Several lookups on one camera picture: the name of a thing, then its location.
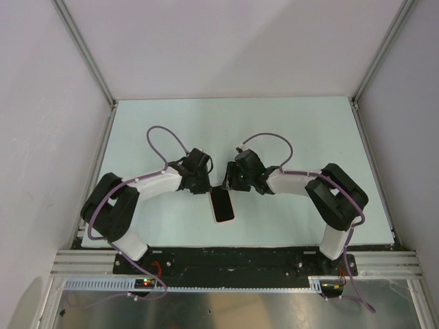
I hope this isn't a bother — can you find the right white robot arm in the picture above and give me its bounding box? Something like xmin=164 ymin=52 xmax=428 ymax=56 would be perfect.
xmin=222 ymin=149 xmax=369 ymax=275

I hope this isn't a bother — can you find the white slotted cable duct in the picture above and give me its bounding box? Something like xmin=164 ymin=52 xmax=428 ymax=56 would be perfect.
xmin=64 ymin=277 xmax=322 ymax=293

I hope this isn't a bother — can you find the black white-edged smartphone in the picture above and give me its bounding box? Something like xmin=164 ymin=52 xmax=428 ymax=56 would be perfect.
xmin=209 ymin=187 xmax=235 ymax=222

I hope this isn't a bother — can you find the left aluminium frame post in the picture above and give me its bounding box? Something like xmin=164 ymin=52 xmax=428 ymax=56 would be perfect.
xmin=51 ymin=0 xmax=117 ymax=110

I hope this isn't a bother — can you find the right aluminium frame post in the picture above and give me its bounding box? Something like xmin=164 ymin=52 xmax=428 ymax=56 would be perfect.
xmin=351 ymin=0 xmax=418 ymax=110

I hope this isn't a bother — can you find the aluminium frame post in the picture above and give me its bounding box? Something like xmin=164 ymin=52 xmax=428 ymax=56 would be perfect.
xmin=351 ymin=0 xmax=418 ymax=110
xmin=51 ymin=0 xmax=117 ymax=110

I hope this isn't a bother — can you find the pink phone case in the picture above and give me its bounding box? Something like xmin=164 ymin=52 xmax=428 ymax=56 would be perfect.
xmin=207 ymin=186 xmax=236 ymax=225

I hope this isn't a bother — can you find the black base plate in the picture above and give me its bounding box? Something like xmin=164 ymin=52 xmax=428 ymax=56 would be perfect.
xmin=112 ymin=247 xmax=358 ymax=287

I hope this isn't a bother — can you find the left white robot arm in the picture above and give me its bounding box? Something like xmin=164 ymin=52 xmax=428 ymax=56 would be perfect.
xmin=80 ymin=148 xmax=213 ymax=273

